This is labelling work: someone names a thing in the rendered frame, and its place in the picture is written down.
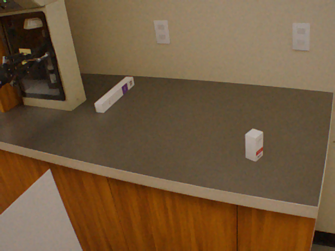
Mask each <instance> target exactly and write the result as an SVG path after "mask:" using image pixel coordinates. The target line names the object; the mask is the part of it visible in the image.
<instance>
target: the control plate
mask: <svg viewBox="0 0 335 251"><path fill-rule="evenodd" d="M5 1H6V2H5ZM13 5H14V6H13ZM0 6H2V7H4V8H6V7H5V6H7V8H6V9H2V8H1V7H0V11H5V10H12V9H19V8H22V7H21V6H20V5H19V4H17V3H15V2H14V1H13V0H0ZM9 6H11V7H9Z"/></svg>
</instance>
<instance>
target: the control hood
mask: <svg viewBox="0 0 335 251"><path fill-rule="evenodd" d="M13 1H14V2H15V3H17V4H19V5H20V6H21V7H22V8H19V9H12V10H5V11H0V12H7V11H15V10H23V9H25V8H33V7H42V6H44V5H45V3H44V0H13Z"/></svg>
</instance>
